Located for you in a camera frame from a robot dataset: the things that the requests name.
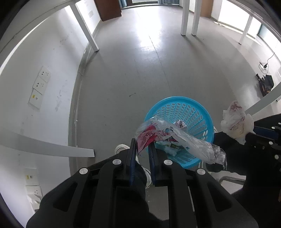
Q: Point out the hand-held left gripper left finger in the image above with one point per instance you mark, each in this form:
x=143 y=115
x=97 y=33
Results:
x=132 y=162

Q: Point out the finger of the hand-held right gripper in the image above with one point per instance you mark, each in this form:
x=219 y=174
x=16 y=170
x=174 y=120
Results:
x=263 y=151
x=264 y=131

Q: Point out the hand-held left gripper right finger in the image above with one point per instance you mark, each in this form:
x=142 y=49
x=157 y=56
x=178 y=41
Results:
x=152 y=164

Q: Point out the white red-printed plastic bag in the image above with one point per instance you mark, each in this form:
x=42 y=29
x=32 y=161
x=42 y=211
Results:
x=235 y=122

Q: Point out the clear red-printed plastic wrapper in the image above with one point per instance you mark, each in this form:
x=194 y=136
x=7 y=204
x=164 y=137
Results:
x=186 y=140

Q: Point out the blue plastic basket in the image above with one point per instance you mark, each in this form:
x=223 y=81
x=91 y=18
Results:
x=182 y=109

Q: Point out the white shoe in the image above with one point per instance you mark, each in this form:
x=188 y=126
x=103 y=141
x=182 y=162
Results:
x=147 y=177
x=121 y=149

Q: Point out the white green packet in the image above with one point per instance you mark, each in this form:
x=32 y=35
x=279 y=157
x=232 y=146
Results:
x=166 y=148

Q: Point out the white table leg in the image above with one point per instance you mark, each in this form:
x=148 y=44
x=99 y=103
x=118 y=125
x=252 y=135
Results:
x=245 y=28
x=195 y=17
x=87 y=28
x=184 y=17
x=44 y=145
x=263 y=100

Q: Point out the person's black trouser leg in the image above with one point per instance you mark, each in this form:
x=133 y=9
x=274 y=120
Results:
x=228 y=151

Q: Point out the black bag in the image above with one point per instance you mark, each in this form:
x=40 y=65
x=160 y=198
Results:
x=266 y=84

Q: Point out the crumpled printed paper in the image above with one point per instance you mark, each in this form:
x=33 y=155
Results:
x=180 y=124

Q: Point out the brown wooden cabinet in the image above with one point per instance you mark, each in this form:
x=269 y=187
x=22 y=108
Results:
x=108 y=8

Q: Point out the white wall socket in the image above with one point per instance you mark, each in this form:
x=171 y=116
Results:
x=34 y=193
x=35 y=99
x=40 y=85
x=45 y=74
x=30 y=176

